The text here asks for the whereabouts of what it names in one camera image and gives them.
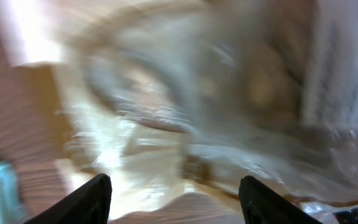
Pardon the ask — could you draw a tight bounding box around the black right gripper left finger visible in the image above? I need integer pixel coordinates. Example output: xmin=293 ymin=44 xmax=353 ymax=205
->
xmin=25 ymin=174 xmax=112 ymax=224

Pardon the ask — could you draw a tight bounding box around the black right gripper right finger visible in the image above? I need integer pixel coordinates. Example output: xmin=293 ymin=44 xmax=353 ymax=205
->
xmin=238 ymin=175 xmax=321 ymax=224

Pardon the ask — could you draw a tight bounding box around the teal wet wipes pack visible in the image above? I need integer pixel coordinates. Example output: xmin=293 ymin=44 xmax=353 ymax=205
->
xmin=0 ymin=162 xmax=27 ymax=224

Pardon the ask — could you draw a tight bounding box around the beige snack pouch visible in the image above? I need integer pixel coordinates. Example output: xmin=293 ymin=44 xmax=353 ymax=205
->
xmin=0 ymin=0 xmax=358 ymax=224

